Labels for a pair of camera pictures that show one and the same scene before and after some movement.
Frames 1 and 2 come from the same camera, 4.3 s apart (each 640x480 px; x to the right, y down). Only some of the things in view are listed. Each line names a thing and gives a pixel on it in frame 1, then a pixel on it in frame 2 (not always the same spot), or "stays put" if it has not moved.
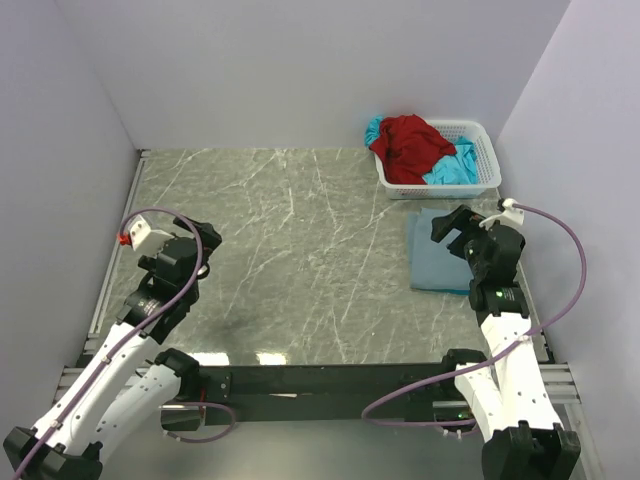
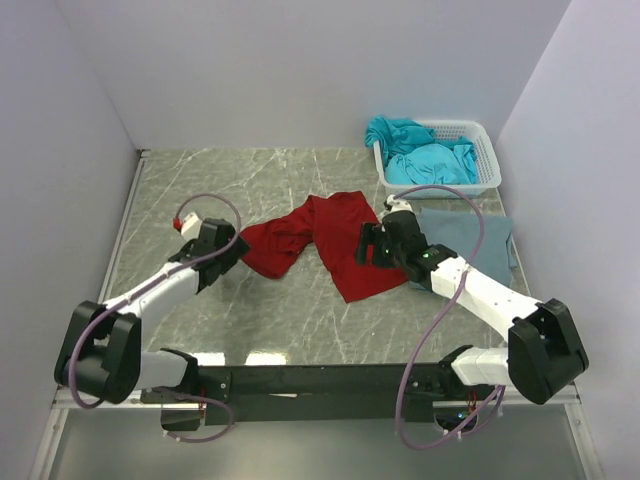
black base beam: [275, 392] stays put
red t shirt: [409, 148] to [333, 221]
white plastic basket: [488, 171] stays put
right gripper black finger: [462, 220] to [366, 238]
